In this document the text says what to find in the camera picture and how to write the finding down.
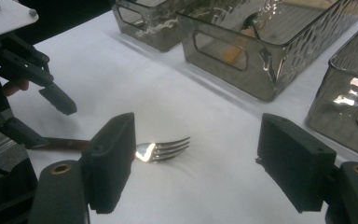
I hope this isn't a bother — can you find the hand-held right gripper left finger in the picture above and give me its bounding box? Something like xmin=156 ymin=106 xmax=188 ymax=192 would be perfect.
xmin=80 ymin=112 xmax=137 ymax=215

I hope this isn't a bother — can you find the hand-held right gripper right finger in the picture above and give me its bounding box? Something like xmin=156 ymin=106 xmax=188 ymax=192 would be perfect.
xmin=255 ymin=113 xmax=337 ymax=214

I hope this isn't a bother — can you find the wooden handle fork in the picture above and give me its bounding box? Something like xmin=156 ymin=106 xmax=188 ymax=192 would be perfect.
xmin=27 ymin=135 xmax=191 ymax=165

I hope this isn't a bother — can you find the smoked clear plastic bin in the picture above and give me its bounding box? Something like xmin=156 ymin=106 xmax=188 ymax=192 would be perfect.
xmin=176 ymin=0 xmax=358 ymax=103
xmin=111 ymin=0 xmax=200 ymax=53
xmin=305 ymin=13 xmax=358 ymax=163

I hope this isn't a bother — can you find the amber clear plastic spoon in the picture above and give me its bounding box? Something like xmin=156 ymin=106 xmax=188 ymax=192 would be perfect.
xmin=222 ymin=26 xmax=253 ymax=63

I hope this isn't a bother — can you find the metal spoon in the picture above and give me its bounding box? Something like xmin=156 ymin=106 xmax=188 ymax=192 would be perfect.
xmin=242 ymin=12 xmax=262 ymax=41

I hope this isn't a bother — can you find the black curtain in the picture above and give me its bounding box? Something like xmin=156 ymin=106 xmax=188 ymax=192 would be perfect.
xmin=15 ymin=0 xmax=116 ymax=45

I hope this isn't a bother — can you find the white table cover sheet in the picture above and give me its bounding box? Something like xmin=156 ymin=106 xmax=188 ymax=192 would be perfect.
xmin=0 ymin=6 xmax=358 ymax=224

